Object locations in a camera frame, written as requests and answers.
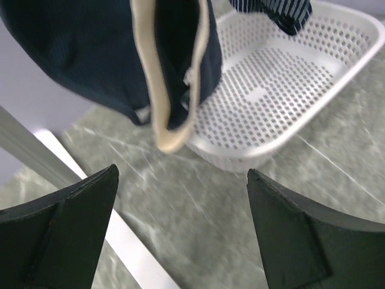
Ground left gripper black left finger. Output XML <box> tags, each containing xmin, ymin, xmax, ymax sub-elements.
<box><xmin>1</xmin><ymin>164</ymin><xmax>119</xmax><ymax>288</ymax></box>

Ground navy blue underwear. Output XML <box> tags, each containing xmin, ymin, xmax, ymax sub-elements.
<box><xmin>1</xmin><ymin>1</ymin><xmax>222</xmax><ymax>153</ymax></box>

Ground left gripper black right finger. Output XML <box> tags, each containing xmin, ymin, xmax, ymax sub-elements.
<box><xmin>247</xmin><ymin>169</ymin><xmax>384</xmax><ymax>288</ymax></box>

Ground white perforated laundry basket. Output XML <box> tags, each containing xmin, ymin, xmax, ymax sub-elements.
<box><xmin>188</xmin><ymin>1</ymin><xmax>384</xmax><ymax>172</ymax></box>

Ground striped hanging underwear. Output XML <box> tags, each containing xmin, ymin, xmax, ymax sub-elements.
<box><xmin>229</xmin><ymin>0</ymin><xmax>312</xmax><ymax>36</ymax></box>

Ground white metal clothes rack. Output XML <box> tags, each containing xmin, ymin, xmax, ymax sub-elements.
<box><xmin>1</xmin><ymin>109</ymin><xmax>177</xmax><ymax>288</ymax></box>

